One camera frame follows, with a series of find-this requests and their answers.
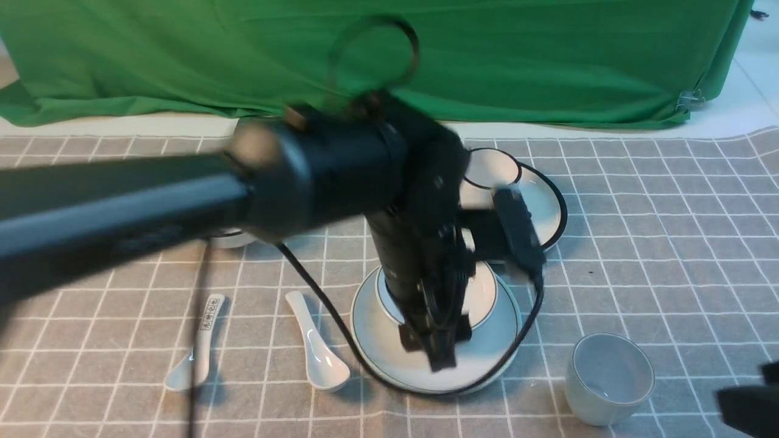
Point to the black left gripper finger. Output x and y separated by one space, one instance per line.
412 338
441 342

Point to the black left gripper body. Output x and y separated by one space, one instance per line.
425 260

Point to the plain white ceramic spoon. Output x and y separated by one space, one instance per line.
325 370

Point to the pale green-rimmed bowl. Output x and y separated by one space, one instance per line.
479 300

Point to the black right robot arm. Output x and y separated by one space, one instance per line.
752 409

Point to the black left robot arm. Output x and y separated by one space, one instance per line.
274 180

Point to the pale green-rimmed plate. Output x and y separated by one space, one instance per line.
378 339

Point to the black-rimmed white cup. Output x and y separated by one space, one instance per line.
488 168

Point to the black-rimmed cartoon plate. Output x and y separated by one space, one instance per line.
546 205

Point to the pale green cup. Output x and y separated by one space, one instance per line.
608 379

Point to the black-rimmed white bowl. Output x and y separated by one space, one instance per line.
231 238

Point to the green backdrop cloth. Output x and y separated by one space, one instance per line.
626 64

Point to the white spoon with characters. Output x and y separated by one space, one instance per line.
193 369

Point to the grey checked tablecloth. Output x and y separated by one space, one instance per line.
670 242

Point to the metal binder clip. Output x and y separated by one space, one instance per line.
690 101

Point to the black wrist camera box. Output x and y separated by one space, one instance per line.
505 232

